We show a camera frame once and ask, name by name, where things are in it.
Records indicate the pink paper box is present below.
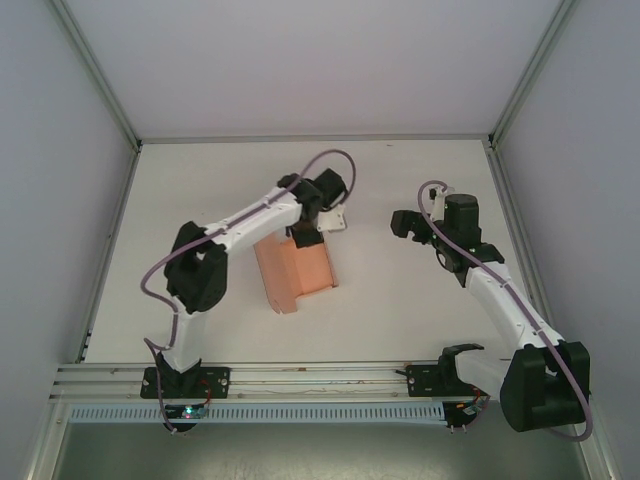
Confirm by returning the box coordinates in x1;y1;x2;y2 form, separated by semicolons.
253;235;342;316

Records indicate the circuit board with green light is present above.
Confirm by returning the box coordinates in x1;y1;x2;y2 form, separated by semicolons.
164;404;211;421

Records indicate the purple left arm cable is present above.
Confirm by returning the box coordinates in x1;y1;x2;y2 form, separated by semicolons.
141;149;358;436

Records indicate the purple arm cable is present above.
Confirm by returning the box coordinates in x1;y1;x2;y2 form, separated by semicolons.
417;180;596;444
141;149;358;436

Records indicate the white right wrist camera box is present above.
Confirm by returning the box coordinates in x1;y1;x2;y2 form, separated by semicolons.
430;183;457;221

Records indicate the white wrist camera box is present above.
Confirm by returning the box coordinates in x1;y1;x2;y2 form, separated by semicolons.
316;204;349;234
430;183;457;221

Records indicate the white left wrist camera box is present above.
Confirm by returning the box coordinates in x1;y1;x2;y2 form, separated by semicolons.
316;204;349;234

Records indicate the aluminium rear table rail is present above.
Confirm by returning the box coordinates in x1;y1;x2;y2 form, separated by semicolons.
137;132;494;146

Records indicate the aluminium side table rail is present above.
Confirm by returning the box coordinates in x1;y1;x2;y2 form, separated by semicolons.
486;143;562;360
74;143;144;364

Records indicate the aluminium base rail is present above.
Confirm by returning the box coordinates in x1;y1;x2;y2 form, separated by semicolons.
48;358;597;403

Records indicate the aluminium frame post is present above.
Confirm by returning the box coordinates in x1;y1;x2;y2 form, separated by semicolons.
487;0;582;150
48;0;145;150

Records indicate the white slotted cable duct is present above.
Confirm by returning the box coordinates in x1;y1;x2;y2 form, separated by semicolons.
66;402;447;426

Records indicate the black bracket with pins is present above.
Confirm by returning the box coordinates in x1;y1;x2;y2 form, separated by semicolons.
443;399;476;434

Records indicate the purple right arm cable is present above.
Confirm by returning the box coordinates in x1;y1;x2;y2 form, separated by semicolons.
417;180;596;444

